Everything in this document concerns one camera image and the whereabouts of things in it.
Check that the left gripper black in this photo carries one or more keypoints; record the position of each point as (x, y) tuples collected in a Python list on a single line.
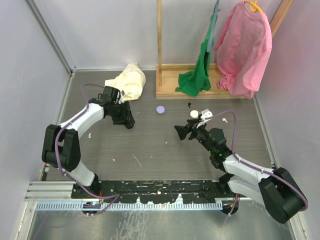
[(126, 117)]

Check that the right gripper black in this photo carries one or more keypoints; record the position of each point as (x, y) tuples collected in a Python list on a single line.
[(182, 131)]

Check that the purple earbud charging case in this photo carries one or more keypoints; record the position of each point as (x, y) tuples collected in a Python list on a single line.
[(160, 109)]

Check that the cream cloth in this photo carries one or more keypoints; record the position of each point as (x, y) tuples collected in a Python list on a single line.
[(130, 82)]

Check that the black earbud charging case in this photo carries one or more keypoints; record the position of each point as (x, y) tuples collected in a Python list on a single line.
[(129, 125)]

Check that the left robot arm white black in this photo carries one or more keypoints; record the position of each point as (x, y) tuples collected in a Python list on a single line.
[(61, 146)]

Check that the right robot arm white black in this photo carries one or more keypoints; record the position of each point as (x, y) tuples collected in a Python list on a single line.
[(275, 189)]

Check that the white earbud charging case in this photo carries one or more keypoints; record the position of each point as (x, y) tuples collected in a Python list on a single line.
[(194, 114)]

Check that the green shirt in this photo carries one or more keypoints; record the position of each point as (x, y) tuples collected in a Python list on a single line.
[(193, 82)]

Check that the wooden clothes rack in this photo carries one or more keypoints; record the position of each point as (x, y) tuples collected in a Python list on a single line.
[(167, 74)]

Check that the pink shirt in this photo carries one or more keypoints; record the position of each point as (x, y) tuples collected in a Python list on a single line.
[(243, 51)]

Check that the blue hanger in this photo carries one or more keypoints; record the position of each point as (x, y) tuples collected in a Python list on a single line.
[(212, 27)]

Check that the orange hanger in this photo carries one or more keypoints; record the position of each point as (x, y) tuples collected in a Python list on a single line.
[(254, 6)]

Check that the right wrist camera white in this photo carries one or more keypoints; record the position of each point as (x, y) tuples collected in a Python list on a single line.
[(204, 116)]

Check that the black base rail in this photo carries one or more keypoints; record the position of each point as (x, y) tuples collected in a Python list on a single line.
[(161, 191)]

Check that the white cable duct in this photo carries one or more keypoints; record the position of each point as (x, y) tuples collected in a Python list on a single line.
[(93, 206)]

